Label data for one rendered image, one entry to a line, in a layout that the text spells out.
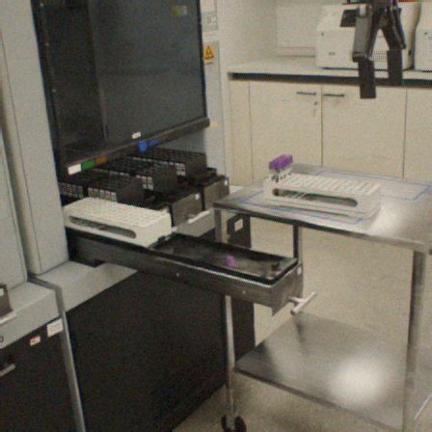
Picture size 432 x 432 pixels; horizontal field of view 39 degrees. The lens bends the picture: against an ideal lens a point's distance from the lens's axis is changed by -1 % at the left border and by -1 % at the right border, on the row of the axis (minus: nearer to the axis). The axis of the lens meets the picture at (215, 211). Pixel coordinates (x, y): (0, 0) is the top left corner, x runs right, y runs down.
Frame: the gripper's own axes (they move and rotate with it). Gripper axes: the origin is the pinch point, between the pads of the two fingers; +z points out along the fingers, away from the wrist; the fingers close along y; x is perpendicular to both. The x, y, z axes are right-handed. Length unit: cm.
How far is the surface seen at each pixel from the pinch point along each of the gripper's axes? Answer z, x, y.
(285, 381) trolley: 88, 40, 14
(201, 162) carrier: 28, 76, 33
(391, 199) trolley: 37, 15, 37
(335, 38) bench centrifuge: 9, 117, 214
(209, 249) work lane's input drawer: 35, 40, -11
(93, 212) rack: 26, 71, -18
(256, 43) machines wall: 11, 193, 247
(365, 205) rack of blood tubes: 32.9, 14.5, 20.1
